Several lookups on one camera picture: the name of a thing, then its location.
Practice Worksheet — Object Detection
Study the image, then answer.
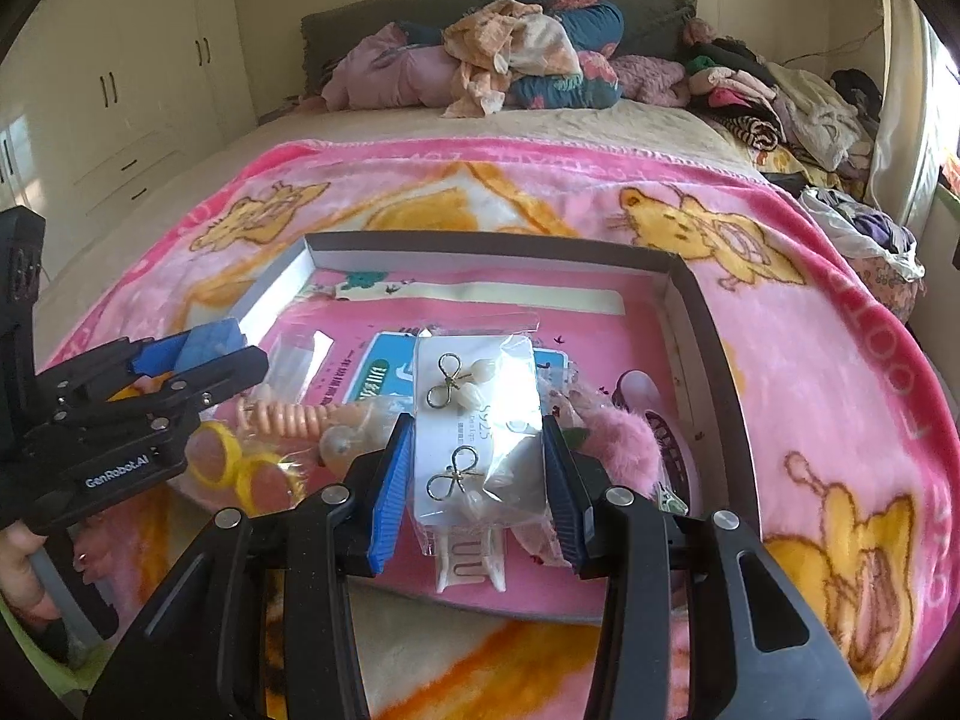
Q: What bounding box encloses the peach floral cloth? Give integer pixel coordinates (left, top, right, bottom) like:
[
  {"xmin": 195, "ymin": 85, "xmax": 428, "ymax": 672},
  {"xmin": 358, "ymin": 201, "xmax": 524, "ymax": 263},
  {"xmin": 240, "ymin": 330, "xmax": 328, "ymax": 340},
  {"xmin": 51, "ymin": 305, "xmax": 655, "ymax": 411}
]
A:
[{"xmin": 441, "ymin": 3, "xmax": 584, "ymax": 121}]

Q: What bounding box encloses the pink quilt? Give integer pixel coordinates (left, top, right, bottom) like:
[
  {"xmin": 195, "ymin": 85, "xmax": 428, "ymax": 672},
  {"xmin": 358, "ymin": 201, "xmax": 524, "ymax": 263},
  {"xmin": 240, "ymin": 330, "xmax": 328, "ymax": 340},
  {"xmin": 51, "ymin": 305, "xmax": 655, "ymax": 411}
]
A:
[{"xmin": 322, "ymin": 22, "xmax": 467, "ymax": 113}]

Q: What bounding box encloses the hair tie with shiny balls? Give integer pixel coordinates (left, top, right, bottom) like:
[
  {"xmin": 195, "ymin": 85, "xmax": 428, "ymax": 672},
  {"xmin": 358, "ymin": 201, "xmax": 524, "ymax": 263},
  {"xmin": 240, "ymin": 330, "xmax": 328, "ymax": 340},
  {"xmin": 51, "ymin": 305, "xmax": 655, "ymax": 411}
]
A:
[{"xmin": 235, "ymin": 396, "xmax": 392, "ymax": 481}]

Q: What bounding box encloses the bag of yellow hair rings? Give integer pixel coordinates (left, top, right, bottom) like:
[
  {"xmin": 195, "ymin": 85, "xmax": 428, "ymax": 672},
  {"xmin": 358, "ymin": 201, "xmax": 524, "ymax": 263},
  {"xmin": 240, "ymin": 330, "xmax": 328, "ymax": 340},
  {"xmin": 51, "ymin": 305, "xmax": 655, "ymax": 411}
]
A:
[{"xmin": 182, "ymin": 422, "xmax": 302, "ymax": 512}]

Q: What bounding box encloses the person's left hand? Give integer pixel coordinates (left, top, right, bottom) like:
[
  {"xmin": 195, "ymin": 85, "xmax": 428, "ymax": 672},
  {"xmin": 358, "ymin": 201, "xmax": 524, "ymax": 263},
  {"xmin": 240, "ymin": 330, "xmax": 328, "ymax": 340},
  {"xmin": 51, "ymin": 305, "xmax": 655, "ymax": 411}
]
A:
[{"xmin": 0, "ymin": 521, "xmax": 98, "ymax": 623}]

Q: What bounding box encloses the cream wardrobe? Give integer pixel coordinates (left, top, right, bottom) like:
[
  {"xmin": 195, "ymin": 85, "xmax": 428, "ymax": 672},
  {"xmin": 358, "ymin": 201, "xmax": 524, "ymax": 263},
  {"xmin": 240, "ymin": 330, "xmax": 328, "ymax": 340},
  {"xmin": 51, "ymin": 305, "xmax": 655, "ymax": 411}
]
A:
[{"xmin": 0, "ymin": 0, "xmax": 261, "ymax": 275}]

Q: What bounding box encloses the pink book blue label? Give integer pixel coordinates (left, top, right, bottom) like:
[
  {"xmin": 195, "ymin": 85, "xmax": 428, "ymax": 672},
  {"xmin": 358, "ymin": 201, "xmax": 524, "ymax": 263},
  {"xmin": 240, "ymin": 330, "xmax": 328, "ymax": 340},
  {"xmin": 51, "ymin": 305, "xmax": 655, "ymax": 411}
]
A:
[{"xmin": 247, "ymin": 266, "xmax": 695, "ymax": 620}]

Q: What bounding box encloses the earring card packet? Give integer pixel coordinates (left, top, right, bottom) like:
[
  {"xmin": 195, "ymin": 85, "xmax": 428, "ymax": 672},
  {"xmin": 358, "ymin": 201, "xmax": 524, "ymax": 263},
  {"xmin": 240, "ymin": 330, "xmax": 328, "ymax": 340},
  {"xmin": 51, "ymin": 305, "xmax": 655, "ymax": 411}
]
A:
[{"xmin": 411, "ymin": 331, "xmax": 550, "ymax": 560}]

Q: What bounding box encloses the pink printed blanket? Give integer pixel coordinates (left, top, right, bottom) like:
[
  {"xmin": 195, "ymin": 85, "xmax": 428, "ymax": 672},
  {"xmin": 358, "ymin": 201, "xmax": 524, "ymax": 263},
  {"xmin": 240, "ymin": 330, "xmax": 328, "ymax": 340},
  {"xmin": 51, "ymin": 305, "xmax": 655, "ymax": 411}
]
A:
[{"xmin": 37, "ymin": 135, "xmax": 955, "ymax": 720}]

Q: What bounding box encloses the dark blue floral quilt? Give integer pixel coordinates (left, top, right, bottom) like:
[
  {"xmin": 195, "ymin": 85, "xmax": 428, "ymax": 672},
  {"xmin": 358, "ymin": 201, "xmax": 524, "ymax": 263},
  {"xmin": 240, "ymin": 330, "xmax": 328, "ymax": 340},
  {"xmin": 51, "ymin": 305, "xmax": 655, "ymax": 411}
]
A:
[{"xmin": 396, "ymin": 0, "xmax": 628, "ymax": 110}]

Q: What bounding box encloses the person's left forearm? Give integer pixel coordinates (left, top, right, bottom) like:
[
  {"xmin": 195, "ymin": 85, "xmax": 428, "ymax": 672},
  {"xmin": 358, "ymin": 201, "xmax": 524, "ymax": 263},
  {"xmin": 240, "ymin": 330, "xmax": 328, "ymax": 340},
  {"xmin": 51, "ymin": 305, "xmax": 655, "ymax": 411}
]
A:
[{"xmin": 0, "ymin": 600, "xmax": 102, "ymax": 707}]

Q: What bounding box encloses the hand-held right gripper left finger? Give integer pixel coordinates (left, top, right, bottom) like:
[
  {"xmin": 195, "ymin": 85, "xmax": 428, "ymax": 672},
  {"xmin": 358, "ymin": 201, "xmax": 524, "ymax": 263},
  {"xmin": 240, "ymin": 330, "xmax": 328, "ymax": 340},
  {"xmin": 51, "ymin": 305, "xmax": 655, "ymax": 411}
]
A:
[{"xmin": 82, "ymin": 412, "xmax": 417, "ymax": 720}]

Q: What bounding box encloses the pink fuzzy garment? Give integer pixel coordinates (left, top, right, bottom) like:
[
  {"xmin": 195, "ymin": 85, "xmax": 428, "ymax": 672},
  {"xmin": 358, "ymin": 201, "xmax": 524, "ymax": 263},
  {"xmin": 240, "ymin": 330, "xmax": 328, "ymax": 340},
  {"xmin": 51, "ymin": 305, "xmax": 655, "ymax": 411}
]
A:
[{"xmin": 613, "ymin": 52, "xmax": 692, "ymax": 109}]

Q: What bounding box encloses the floral fabric hair bow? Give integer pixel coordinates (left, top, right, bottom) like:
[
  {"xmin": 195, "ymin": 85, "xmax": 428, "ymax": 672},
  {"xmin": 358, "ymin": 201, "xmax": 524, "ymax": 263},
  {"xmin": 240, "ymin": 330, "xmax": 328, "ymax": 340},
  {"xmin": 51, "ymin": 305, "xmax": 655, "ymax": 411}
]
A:
[{"xmin": 510, "ymin": 371, "xmax": 623, "ymax": 567}]

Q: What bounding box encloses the cream curtain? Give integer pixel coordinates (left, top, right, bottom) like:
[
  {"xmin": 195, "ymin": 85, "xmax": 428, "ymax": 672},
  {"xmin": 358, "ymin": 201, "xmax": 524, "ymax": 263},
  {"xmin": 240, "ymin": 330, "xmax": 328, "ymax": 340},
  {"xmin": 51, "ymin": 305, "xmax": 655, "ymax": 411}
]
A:
[{"xmin": 868, "ymin": 0, "xmax": 947, "ymax": 245}]

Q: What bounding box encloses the pink fluffy hair clip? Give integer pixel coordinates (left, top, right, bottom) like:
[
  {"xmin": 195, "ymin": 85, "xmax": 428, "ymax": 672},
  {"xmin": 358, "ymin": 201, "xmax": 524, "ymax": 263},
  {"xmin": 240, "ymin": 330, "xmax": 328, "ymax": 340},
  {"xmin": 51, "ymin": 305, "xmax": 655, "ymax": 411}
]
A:
[{"xmin": 551, "ymin": 382, "xmax": 692, "ymax": 550}]

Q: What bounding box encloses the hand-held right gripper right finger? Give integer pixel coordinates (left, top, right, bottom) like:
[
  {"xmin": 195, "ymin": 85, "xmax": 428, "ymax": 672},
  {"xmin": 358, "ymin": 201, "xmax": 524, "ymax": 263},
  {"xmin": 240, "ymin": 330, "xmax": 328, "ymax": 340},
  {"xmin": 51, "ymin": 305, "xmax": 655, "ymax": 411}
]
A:
[{"xmin": 540, "ymin": 414, "xmax": 875, "ymax": 720}]

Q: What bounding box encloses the grey cardboard box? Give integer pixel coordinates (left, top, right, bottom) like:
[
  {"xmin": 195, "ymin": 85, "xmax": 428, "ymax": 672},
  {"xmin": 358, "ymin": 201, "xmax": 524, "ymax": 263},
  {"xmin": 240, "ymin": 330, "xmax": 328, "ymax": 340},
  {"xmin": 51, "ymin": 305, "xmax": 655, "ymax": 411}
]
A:
[{"xmin": 176, "ymin": 231, "xmax": 763, "ymax": 625}]

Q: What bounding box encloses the pile of clothes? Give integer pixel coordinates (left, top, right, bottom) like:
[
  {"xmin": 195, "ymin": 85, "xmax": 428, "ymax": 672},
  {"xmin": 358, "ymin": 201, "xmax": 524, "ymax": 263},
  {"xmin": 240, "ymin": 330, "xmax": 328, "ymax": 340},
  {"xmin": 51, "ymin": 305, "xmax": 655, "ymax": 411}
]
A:
[{"xmin": 681, "ymin": 17, "xmax": 929, "ymax": 320}]

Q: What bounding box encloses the beige bed sheet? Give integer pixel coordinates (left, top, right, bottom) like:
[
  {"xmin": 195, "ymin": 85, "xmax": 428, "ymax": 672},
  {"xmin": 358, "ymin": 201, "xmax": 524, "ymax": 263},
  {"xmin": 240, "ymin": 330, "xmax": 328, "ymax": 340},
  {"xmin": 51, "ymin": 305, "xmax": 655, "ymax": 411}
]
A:
[{"xmin": 184, "ymin": 100, "xmax": 762, "ymax": 192}]

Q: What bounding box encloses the small blue box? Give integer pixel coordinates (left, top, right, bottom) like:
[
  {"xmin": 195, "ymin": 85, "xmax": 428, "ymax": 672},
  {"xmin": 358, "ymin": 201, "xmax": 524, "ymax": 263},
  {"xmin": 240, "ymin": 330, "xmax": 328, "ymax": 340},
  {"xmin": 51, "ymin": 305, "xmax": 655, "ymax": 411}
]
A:
[{"xmin": 177, "ymin": 320, "xmax": 250, "ymax": 373}]

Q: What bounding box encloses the white hair clip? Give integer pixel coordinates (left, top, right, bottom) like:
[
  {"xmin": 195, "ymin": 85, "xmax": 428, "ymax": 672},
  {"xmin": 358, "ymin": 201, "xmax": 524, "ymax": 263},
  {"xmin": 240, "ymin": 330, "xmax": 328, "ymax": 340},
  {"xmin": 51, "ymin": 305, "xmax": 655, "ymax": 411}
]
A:
[{"xmin": 433, "ymin": 525, "xmax": 509, "ymax": 595}]

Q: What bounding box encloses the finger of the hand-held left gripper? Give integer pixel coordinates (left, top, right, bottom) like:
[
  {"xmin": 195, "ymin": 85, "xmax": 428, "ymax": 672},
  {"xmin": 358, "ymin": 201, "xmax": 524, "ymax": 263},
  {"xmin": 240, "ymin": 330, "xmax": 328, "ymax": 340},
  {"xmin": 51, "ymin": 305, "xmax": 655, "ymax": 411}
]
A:
[
  {"xmin": 34, "ymin": 334, "xmax": 192, "ymax": 402},
  {"xmin": 45, "ymin": 347, "xmax": 271, "ymax": 452}
]

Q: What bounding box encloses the grey bed headboard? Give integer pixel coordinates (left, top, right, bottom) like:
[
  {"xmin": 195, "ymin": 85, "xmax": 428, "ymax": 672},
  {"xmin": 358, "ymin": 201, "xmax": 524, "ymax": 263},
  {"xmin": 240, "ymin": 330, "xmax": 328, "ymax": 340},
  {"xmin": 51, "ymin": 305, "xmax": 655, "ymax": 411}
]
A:
[{"xmin": 300, "ymin": 0, "xmax": 697, "ymax": 95}]

